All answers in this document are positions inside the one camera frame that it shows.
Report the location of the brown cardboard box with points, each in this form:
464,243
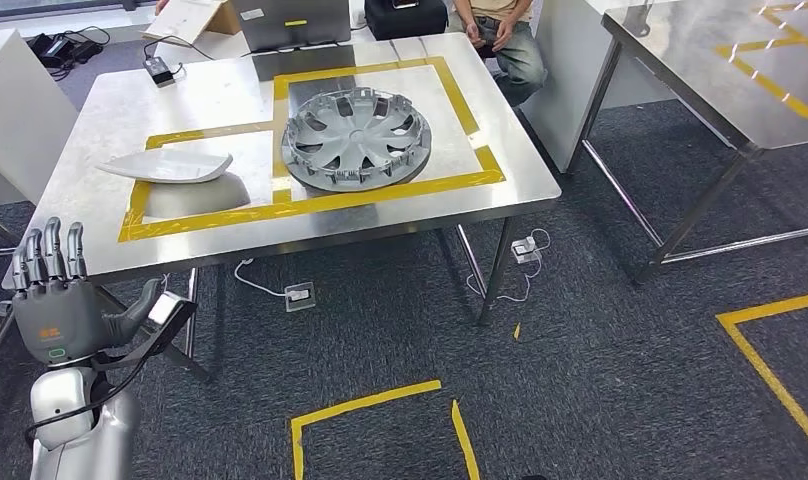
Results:
228,18

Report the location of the steel side table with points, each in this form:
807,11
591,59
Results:
695,73

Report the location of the person's right hand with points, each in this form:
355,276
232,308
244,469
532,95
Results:
476,34

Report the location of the person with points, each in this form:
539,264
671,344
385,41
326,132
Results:
520,69

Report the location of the yellow floor tape outline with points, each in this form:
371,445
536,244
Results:
768,371

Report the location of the small yellow tape scrap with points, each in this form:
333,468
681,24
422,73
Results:
516,331

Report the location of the grey wheel hubcap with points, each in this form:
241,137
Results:
358,136

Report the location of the white plastic part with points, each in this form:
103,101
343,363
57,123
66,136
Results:
165,166

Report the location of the grey laptop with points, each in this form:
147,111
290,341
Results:
291,30

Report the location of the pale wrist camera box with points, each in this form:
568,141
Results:
165,308

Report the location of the person's left hand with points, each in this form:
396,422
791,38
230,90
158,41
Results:
503,34

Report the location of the grey floor socket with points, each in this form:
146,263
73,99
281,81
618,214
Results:
300,297

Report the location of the yellow tape on workbench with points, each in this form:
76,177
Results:
311,205

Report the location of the white partition panel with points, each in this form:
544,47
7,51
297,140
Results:
570,79

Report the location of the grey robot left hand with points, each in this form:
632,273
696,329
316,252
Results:
53,324

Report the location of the yellow floor tape corner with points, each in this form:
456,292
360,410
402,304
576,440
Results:
364,402

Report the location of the yellow floor tape strip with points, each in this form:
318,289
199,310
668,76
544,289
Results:
465,444

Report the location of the black power adapter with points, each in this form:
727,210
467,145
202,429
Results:
159,71

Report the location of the pale flat board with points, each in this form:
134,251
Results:
182,20

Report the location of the black carrying case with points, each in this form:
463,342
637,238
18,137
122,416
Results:
407,18

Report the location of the yellow tape on side table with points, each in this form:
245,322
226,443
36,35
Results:
785,99

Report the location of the steel workbench table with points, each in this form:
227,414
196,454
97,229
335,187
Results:
212,99

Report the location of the white power adapter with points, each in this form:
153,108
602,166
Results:
526,250

